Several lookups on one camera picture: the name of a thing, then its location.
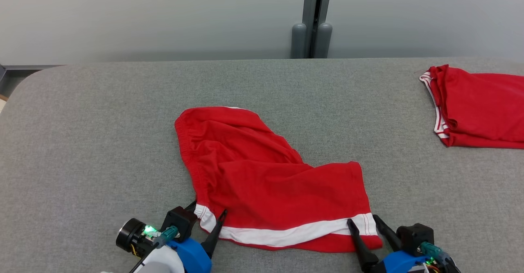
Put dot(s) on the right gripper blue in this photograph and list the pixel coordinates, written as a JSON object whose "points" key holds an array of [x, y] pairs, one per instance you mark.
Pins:
{"points": [[399, 262]]}

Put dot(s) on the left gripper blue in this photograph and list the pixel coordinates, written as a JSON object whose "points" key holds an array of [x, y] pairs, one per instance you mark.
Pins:
{"points": [[192, 256]]}

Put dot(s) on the red shorts white trim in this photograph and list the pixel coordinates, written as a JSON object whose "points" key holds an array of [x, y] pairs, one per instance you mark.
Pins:
{"points": [[262, 183]]}

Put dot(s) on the red white basketball jersey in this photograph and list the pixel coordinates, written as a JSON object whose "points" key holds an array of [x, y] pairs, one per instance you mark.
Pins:
{"points": [[483, 109]]}

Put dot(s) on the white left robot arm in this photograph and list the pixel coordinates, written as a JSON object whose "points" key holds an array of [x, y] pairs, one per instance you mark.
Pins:
{"points": [[163, 262]]}

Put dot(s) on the black left wrist motor cylinder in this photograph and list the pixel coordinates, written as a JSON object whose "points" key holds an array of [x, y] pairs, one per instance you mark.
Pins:
{"points": [[129, 236]]}

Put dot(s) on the black wrist motor cylinder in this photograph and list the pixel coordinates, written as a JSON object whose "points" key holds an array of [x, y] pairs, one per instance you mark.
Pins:
{"points": [[448, 265], [129, 236]]}

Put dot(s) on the black right wrist motor cylinder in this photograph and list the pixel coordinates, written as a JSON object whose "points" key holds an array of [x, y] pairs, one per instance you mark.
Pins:
{"points": [[448, 265]]}

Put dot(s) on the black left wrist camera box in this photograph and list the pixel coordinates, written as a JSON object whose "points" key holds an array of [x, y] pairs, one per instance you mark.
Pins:
{"points": [[180, 222]]}

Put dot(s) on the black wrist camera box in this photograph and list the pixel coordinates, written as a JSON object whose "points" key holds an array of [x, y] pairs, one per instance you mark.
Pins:
{"points": [[180, 222], [413, 236]]}

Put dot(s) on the teal left camera connector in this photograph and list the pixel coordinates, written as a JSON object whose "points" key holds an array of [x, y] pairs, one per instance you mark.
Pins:
{"points": [[168, 235]]}

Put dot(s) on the teal camera connector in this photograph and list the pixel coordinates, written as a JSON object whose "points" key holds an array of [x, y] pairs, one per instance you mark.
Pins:
{"points": [[430, 250], [168, 235]]}

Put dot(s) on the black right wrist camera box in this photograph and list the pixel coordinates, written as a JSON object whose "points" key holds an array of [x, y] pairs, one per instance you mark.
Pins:
{"points": [[413, 236]]}

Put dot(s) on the teal right camera connector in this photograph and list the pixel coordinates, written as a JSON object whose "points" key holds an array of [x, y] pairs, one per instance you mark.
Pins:
{"points": [[430, 250]]}

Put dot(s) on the grey partition post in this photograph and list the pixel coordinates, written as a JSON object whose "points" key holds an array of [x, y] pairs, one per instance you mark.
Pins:
{"points": [[312, 19]]}

